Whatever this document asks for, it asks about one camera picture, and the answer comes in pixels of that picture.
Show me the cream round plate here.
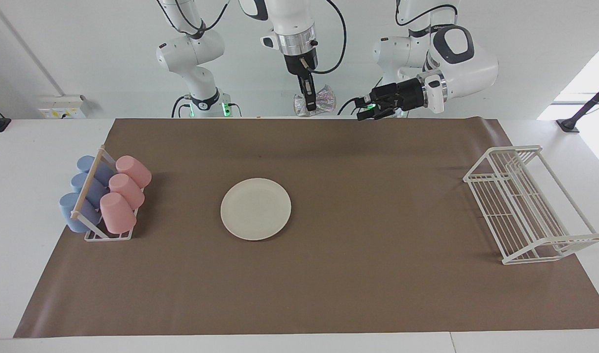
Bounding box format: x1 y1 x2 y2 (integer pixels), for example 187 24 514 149
220 177 292 241

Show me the brown table mat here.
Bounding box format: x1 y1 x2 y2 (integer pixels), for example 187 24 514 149
13 117 599 339

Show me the black angled stand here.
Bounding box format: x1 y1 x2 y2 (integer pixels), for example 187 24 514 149
557 79 599 132

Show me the pink plastic cup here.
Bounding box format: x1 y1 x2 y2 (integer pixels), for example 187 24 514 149
115 155 152 189
108 174 146 210
100 192 137 234

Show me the blue plastic cup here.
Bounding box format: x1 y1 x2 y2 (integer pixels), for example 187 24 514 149
77 155 116 187
59 192 102 233
71 173 108 209

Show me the cup rack with wooden bar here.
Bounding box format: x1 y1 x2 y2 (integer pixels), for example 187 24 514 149
70 145 145 242

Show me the black left base cable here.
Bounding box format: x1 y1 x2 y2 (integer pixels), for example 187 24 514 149
338 97 366 117

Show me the black base cable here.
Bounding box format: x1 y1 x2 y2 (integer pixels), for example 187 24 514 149
338 97 366 117
171 95 243 118

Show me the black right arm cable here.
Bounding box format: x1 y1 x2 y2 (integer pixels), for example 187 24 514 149
304 0 348 75

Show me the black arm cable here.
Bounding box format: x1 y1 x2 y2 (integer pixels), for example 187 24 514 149
304 0 348 75
396 4 459 27

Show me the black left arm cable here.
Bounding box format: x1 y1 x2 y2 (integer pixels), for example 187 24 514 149
396 4 459 27

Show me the black right base cable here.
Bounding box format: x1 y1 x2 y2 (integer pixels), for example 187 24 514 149
171 95 243 118

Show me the white wire dish rack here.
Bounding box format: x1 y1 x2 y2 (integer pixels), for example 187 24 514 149
463 145 599 265

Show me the white wall power outlet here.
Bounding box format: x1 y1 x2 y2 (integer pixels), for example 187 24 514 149
38 95 88 119

